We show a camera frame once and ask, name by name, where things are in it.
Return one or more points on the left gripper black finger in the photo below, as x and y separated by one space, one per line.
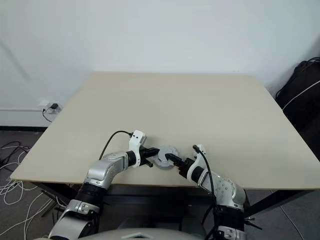
154 151
153 158

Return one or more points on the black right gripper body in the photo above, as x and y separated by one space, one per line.
186 167

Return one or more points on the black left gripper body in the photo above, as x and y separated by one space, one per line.
145 156

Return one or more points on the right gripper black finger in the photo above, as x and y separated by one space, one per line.
172 158
178 167

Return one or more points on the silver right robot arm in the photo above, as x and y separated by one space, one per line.
225 187

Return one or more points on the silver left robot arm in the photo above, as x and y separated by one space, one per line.
105 170

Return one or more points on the grey robot torso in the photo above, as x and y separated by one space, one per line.
150 233

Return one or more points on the black plug adapter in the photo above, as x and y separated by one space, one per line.
54 106

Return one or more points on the black bag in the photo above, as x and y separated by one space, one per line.
300 105

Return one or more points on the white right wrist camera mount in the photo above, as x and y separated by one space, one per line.
197 160

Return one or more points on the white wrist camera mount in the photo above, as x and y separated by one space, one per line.
136 142
197 160

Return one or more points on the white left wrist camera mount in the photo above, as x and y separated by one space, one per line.
136 142

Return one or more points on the black metal table frame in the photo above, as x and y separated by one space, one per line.
160 192

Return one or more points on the white wall socket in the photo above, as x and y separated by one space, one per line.
45 103

